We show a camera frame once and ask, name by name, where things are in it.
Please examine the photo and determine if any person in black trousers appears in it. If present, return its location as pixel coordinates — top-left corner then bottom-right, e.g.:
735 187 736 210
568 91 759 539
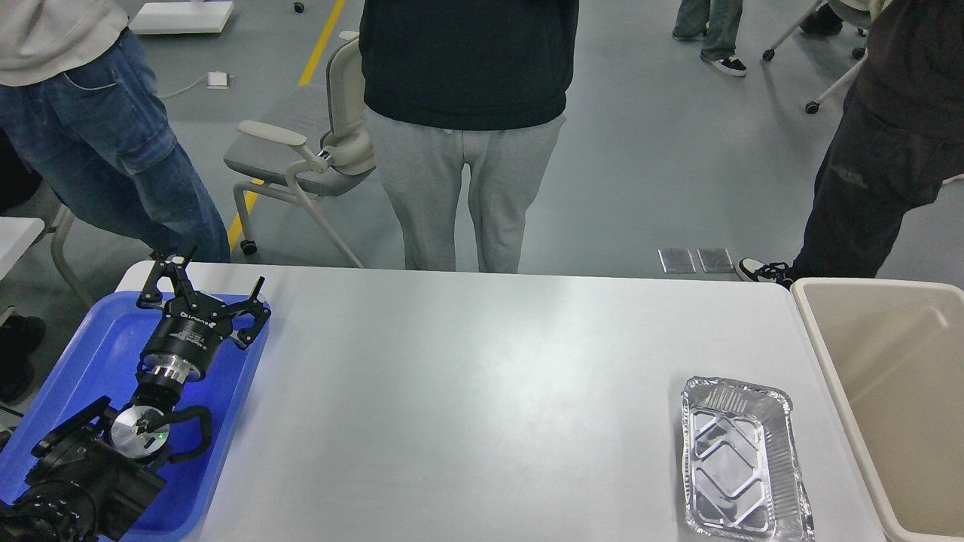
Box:
736 1 963 288

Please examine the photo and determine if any beige plastic bin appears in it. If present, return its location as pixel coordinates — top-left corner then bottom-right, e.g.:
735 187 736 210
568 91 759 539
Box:
792 278 963 541

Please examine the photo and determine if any blue plastic tray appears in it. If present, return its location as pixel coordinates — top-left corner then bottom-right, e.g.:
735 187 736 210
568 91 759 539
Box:
1 291 270 541

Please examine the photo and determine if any white power adapter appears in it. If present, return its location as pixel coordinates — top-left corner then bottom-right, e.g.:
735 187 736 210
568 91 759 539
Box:
206 71 230 90

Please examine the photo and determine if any floor metal plate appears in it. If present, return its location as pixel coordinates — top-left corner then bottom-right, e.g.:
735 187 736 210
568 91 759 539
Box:
697 249 734 274
657 248 696 275

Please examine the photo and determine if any black shoe at left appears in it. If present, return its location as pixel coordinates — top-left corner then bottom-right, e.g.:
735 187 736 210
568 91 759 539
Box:
1 315 46 403

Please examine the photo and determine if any person in grey sweatpants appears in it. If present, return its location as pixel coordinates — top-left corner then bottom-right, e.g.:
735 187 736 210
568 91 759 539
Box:
358 0 580 274

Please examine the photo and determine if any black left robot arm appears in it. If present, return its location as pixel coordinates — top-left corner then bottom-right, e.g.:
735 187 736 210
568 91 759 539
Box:
2 257 271 541

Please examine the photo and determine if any person in light trousers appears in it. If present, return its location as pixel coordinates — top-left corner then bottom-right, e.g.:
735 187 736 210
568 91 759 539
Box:
671 1 747 77

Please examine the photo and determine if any left floor metal plate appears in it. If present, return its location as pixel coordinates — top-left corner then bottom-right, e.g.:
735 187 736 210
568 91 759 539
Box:
657 248 696 275

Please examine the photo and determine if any grey office chair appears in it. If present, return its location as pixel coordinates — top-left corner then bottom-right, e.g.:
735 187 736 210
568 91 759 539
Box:
223 32 376 268

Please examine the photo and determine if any white side table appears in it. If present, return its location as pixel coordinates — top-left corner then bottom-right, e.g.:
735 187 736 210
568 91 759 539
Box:
0 216 45 280

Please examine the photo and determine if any person in blue jeans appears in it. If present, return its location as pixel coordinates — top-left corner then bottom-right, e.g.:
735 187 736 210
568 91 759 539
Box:
1 1 230 262

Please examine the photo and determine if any white flat board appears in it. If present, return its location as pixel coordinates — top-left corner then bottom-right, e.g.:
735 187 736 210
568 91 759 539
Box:
128 1 235 35

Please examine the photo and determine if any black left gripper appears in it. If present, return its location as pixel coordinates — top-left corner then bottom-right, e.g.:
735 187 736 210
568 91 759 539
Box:
136 254 272 383

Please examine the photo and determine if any right floor metal plate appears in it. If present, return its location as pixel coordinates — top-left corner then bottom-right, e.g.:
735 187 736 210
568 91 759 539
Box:
697 249 734 274

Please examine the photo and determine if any aluminium foil tray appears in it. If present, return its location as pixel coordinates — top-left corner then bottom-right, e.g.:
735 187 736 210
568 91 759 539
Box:
681 375 816 541

